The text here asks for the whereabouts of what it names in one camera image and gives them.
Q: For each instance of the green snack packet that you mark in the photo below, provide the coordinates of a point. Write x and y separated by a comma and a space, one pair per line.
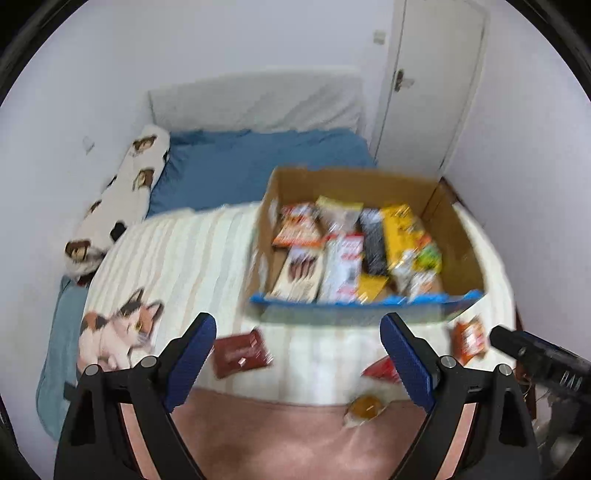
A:
428, 256

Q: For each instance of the yellow noodle packet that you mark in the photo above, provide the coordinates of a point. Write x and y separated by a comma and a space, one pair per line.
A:
401, 228

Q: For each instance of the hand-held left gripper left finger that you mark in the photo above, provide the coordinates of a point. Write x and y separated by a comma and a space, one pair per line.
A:
191, 355

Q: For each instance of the black noodle packet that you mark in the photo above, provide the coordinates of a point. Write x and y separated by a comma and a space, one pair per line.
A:
373, 244

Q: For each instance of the small orange snack packet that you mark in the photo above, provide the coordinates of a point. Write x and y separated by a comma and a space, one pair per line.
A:
295, 234

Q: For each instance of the brown snack packet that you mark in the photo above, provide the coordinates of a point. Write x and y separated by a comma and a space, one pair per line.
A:
240, 354

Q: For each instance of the orange panda snack packet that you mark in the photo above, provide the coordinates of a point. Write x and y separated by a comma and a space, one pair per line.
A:
468, 339

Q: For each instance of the long white red snack packet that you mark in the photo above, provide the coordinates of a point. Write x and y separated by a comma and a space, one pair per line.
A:
344, 265

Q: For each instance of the cardboard box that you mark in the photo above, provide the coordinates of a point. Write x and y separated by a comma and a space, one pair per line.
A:
455, 249

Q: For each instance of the white cookie packet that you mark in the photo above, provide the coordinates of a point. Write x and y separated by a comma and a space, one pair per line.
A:
420, 284

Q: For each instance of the blue pillow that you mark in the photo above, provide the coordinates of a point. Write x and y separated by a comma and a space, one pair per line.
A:
231, 170

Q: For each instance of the yellow snack packet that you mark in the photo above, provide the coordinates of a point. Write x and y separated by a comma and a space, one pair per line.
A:
373, 287

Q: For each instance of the white door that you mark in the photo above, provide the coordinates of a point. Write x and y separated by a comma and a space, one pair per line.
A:
434, 83

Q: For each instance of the white wall socket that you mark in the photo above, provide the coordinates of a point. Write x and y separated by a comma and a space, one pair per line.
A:
88, 144

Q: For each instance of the striped cat print blanket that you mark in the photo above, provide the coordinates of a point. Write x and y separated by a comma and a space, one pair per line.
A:
184, 258

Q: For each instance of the small red snack packet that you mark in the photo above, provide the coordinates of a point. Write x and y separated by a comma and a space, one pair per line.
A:
381, 369

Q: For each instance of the round brown snack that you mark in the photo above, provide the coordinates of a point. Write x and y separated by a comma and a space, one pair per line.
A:
364, 408

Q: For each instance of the bear print long pillow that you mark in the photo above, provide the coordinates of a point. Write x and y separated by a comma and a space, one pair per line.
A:
124, 198

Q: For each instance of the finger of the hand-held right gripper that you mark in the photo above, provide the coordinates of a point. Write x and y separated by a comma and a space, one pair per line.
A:
540, 357

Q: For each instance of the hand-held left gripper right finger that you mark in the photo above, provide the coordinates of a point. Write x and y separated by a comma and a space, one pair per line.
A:
408, 364

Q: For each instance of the white light switch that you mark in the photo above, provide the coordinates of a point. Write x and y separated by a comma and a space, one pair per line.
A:
379, 37

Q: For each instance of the white chocolate stick packet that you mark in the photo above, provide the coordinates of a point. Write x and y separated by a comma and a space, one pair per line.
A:
298, 272

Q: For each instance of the beige cracker packet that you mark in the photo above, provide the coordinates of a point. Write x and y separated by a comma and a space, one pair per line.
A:
339, 212

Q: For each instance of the grey pillow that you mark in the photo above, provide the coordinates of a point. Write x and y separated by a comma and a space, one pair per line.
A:
254, 101

